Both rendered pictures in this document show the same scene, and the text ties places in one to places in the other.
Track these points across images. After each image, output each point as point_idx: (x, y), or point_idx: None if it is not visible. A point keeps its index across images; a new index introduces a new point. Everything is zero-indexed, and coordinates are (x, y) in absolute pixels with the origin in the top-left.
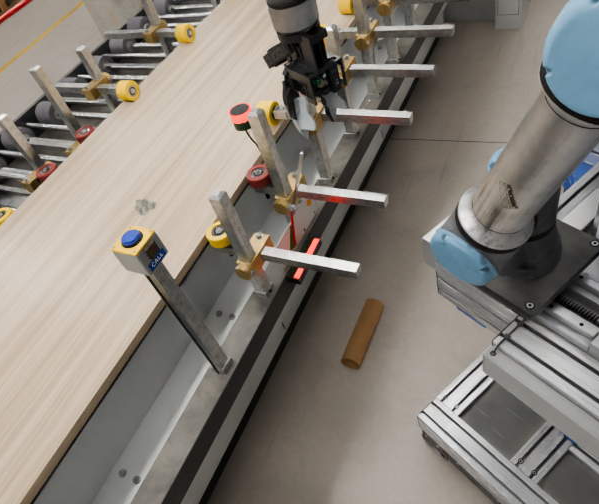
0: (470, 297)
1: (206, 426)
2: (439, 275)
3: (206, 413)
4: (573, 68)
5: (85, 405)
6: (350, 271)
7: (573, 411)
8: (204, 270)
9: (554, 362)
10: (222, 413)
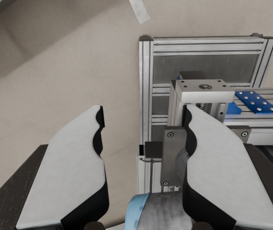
0: (171, 115)
1: None
2: (174, 91)
3: None
4: None
5: None
6: (138, 19)
7: (141, 189)
8: None
9: (155, 179)
10: (9, 2)
